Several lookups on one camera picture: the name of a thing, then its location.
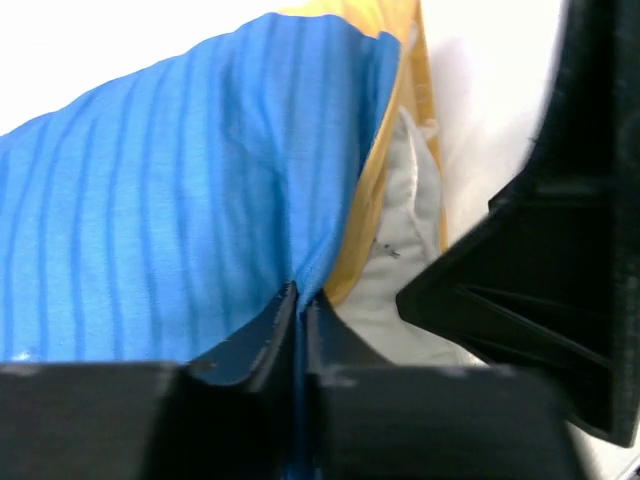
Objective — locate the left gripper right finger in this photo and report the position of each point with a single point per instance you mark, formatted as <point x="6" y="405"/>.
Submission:
<point x="371" y="419"/>

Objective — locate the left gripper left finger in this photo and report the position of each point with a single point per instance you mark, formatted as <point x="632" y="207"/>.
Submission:
<point x="227" y="414"/>

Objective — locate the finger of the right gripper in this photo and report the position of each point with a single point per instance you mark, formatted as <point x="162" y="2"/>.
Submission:
<point x="549" y="279"/>

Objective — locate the white pillow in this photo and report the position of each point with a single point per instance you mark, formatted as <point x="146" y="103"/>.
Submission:
<point x="407" y="241"/>

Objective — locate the blue Pikachu pillowcase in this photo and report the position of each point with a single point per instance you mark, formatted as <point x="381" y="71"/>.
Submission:
<point x="158" y="213"/>

